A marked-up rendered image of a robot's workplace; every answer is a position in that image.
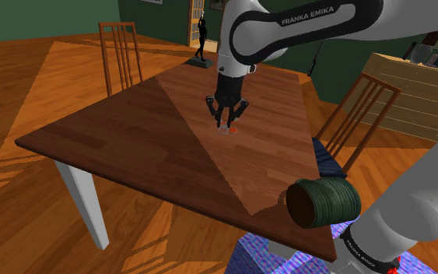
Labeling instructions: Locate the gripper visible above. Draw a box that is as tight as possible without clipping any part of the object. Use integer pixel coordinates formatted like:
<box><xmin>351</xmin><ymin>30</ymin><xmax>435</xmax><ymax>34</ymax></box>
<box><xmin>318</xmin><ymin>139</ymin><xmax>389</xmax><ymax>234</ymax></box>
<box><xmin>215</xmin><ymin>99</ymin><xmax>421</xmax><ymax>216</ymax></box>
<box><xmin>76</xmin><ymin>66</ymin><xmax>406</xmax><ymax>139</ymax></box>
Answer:
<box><xmin>205</xmin><ymin>73</ymin><xmax>250</xmax><ymax>129</ymax></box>

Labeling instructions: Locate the wooden chair with blue cushion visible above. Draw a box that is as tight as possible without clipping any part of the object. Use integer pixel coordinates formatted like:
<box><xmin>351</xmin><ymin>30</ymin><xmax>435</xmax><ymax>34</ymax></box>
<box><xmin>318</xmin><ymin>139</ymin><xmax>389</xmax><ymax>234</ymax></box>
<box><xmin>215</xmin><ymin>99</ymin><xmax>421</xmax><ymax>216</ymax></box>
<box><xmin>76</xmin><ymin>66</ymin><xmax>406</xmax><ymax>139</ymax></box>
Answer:
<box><xmin>311</xmin><ymin>72</ymin><xmax>403</xmax><ymax>180</ymax></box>

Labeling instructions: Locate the glass panel door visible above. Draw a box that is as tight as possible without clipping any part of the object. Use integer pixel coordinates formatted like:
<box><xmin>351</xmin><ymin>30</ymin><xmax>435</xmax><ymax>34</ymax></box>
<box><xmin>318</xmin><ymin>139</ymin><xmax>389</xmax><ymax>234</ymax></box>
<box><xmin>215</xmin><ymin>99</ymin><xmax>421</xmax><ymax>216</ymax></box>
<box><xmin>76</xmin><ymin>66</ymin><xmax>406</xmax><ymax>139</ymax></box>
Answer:
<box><xmin>187</xmin><ymin>0</ymin><xmax>206</xmax><ymax>48</ymax></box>

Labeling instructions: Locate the wooden slat-back chair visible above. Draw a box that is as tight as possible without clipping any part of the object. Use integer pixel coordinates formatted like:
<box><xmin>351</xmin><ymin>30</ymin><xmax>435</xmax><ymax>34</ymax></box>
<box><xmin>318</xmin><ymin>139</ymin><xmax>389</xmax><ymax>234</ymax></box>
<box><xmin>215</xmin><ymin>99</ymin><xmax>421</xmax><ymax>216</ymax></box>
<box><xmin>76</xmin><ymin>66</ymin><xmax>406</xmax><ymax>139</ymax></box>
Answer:
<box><xmin>97</xmin><ymin>21</ymin><xmax>144</xmax><ymax>98</ymax></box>

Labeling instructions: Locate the orange and white small object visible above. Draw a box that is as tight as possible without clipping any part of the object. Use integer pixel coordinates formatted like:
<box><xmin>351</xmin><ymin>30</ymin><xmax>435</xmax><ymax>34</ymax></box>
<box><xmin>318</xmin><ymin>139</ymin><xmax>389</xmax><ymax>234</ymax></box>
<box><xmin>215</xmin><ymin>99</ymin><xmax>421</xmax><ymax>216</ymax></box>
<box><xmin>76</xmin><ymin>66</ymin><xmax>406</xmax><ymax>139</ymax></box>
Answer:
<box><xmin>217</xmin><ymin>120</ymin><xmax>239</xmax><ymax>135</ymax></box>

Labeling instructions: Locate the light wooden cabinet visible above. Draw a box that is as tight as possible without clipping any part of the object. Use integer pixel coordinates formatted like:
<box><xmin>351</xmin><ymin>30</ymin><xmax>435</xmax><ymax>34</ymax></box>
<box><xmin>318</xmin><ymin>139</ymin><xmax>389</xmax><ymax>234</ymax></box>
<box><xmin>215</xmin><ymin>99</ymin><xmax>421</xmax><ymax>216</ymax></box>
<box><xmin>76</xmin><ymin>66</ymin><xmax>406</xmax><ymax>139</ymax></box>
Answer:
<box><xmin>342</xmin><ymin>52</ymin><xmax>438</xmax><ymax>143</ymax></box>

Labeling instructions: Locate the purple patterned robot stand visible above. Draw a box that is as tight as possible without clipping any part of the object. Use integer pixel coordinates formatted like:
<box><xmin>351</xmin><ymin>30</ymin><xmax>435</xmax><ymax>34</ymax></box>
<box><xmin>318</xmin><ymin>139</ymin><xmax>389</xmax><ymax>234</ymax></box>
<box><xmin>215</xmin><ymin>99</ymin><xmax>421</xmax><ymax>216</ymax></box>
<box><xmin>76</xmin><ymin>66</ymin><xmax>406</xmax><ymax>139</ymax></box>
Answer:
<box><xmin>224</xmin><ymin>216</ymin><xmax>438</xmax><ymax>274</ymax></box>

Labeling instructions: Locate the black human figure statue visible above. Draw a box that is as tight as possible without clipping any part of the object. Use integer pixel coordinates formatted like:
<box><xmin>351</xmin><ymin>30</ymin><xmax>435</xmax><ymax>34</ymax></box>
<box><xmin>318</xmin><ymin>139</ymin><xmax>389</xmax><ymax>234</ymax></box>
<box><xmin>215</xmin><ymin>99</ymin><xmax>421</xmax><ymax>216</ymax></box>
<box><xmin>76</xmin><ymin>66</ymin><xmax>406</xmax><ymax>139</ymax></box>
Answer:
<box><xmin>184</xmin><ymin>10</ymin><xmax>215</xmax><ymax>69</ymax></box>

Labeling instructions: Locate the brown wooden table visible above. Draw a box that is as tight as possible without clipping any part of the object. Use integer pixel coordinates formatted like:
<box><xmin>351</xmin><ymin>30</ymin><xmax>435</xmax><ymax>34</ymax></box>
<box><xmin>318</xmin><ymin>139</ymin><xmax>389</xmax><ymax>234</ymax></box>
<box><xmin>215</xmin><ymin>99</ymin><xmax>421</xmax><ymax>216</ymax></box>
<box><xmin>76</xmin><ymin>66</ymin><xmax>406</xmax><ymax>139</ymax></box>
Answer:
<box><xmin>14</xmin><ymin>62</ymin><xmax>338</xmax><ymax>264</ymax></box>

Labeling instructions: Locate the green ribbed cup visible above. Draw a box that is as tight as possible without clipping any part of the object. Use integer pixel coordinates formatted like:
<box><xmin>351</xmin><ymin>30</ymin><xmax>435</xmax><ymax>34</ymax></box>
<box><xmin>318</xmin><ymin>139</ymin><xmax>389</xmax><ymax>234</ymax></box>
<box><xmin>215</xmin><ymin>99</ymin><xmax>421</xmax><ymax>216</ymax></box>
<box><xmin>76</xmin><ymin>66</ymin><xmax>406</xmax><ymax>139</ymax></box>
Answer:
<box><xmin>286</xmin><ymin>176</ymin><xmax>363</xmax><ymax>230</ymax></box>

